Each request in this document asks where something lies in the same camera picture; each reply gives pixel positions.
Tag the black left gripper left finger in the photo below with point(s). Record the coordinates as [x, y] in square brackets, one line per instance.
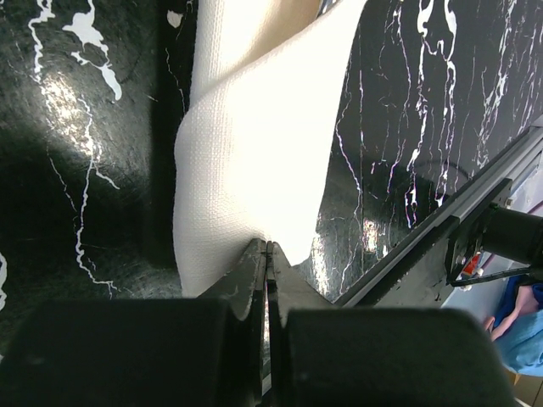
[242, 290]

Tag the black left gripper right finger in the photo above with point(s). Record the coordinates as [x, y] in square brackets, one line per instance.
[286, 291]

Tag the black marble pattern mat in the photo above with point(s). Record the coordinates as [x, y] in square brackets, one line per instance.
[92, 94]

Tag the white cloth napkin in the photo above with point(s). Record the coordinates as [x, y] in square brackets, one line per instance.
[252, 151]

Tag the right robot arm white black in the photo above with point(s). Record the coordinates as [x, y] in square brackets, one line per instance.
[493, 228]

